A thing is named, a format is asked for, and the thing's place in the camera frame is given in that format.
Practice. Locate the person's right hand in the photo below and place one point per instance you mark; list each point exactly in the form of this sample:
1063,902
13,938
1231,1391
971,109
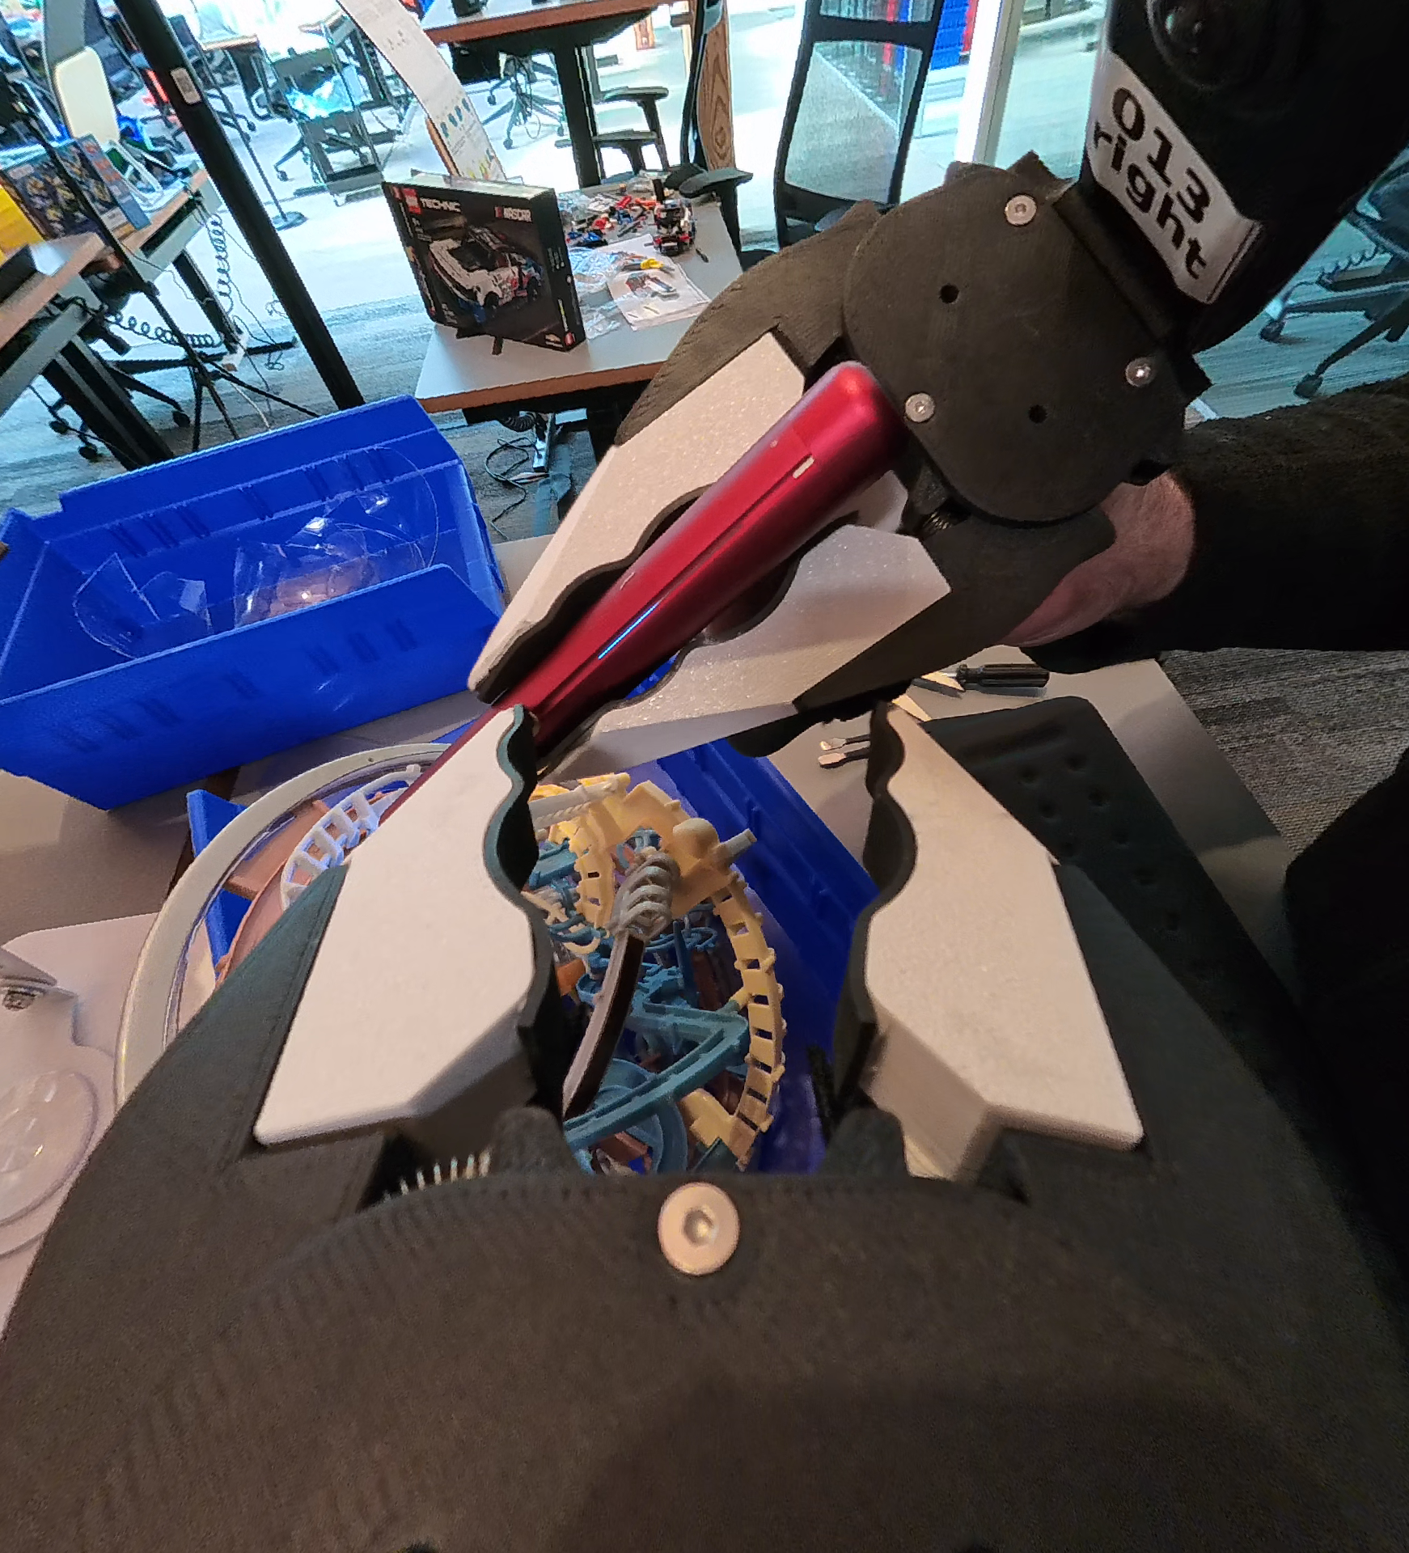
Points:
1141,558

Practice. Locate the black metal pole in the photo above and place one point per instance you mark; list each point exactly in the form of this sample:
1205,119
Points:
255,242

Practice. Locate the blue plastic bin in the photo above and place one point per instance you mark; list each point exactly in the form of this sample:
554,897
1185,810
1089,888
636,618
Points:
802,873
231,716

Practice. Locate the pile of toy parts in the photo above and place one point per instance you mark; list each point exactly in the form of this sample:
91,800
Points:
656,224

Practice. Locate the steel scissors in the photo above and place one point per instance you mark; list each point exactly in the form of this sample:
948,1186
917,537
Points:
912,708

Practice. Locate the printed paper sheets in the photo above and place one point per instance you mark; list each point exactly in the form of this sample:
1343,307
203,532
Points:
656,291

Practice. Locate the clear plastic dome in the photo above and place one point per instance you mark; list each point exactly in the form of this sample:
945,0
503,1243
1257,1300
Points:
292,583

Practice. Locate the black toy set box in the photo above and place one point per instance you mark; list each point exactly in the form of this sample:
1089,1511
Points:
474,266

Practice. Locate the background document stand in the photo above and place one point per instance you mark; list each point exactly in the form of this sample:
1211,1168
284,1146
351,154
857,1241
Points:
437,109

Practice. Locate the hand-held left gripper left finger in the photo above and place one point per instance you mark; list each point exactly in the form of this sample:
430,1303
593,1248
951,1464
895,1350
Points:
412,970

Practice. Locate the black mesh office chair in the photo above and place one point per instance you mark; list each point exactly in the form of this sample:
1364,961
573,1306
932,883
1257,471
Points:
796,146

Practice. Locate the black tweezers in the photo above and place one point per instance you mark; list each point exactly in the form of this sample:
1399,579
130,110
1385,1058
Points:
838,758

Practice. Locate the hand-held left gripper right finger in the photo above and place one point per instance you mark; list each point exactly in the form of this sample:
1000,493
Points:
984,970

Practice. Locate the dark printed game box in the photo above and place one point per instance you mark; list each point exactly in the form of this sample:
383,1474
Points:
73,182

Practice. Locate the white desk wooden edge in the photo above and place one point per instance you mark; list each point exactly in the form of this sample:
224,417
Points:
534,15
37,315

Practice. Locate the red electric screwdriver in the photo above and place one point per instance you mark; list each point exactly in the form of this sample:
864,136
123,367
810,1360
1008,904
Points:
753,510

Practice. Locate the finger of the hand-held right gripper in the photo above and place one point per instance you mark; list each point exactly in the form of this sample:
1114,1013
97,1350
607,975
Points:
656,437
851,607

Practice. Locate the clear ball maze puzzle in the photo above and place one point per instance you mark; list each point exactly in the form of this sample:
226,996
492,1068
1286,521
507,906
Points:
607,837

